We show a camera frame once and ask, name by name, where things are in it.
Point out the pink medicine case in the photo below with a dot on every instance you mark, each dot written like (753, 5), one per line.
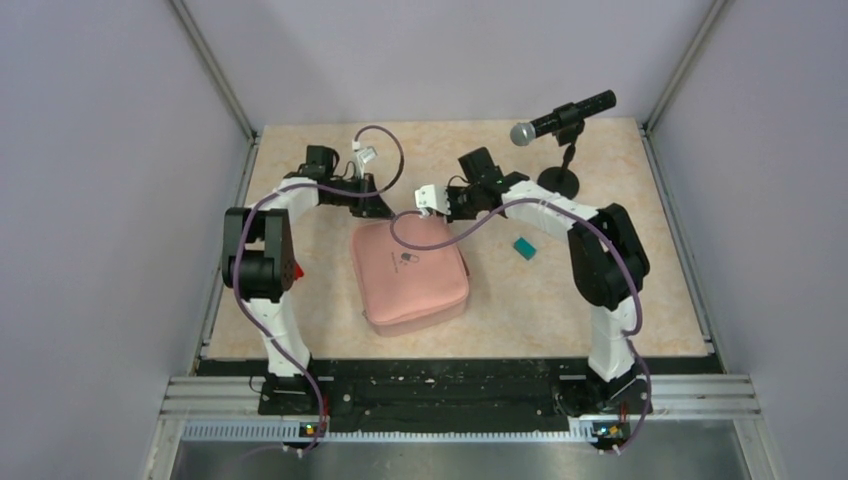
(405, 290)

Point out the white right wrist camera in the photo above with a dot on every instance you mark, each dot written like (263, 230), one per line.
(432, 200)

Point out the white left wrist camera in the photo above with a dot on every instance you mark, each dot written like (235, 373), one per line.
(362, 156)

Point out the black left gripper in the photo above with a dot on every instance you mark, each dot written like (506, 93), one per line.
(376, 208)

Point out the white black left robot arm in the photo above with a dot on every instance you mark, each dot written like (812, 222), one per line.
(258, 261)

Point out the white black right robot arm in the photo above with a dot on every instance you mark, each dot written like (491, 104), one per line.
(608, 261)

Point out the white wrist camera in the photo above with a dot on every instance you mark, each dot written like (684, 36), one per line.
(362, 156)
(432, 200)

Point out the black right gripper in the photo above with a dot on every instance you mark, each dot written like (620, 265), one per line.
(455, 215)

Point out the black microphone on stand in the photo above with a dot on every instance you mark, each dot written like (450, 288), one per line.
(565, 123)

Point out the teal small box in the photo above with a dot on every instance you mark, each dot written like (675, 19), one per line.
(524, 248)

